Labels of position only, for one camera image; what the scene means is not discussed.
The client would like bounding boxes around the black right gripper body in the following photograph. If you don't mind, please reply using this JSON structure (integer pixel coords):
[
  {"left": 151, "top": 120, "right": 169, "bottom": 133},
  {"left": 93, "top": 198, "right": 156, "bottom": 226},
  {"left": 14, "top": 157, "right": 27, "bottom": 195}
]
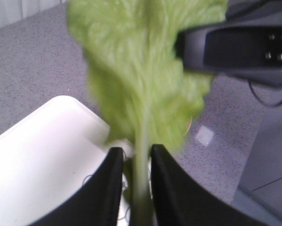
[{"left": 175, "top": 15, "right": 282, "bottom": 86}]

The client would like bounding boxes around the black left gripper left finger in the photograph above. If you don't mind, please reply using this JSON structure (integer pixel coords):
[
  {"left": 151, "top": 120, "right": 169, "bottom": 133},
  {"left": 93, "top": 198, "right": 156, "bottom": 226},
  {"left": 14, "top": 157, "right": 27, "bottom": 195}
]
[{"left": 31, "top": 147, "right": 123, "bottom": 226}]

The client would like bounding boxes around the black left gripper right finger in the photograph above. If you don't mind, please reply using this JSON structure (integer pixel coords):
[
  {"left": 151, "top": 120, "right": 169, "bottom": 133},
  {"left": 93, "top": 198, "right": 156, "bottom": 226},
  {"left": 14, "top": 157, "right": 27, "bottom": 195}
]
[{"left": 151, "top": 144, "right": 282, "bottom": 226}]

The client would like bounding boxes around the cream bear serving tray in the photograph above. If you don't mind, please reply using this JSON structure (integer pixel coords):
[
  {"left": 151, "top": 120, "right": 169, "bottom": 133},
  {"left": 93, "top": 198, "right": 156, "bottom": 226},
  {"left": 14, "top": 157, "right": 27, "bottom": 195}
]
[{"left": 0, "top": 95, "right": 153, "bottom": 226}]

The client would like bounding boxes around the green lettuce leaf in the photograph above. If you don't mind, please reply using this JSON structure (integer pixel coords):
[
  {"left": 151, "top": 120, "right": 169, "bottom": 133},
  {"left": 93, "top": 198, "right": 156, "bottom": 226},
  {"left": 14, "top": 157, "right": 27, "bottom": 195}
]
[{"left": 66, "top": 0, "right": 228, "bottom": 226}]

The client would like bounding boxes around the grey cabinet door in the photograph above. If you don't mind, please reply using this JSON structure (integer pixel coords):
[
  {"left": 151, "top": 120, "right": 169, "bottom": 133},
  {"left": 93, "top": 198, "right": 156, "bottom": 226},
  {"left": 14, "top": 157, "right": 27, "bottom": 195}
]
[{"left": 231, "top": 106, "right": 282, "bottom": 226}]

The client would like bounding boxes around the grey stone countertop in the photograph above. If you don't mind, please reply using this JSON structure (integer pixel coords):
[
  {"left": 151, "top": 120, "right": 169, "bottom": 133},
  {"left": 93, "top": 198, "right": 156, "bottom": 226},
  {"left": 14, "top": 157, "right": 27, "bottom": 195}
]
[{"left": 0, "top": 4, "right": 265, "bottom": 204}]

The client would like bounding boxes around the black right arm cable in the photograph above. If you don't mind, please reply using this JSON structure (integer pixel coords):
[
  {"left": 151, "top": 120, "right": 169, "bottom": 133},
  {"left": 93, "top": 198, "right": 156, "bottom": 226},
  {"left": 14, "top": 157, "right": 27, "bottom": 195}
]
[{"left": 248, "top": 80, "right": 282, "bottom": 107}]

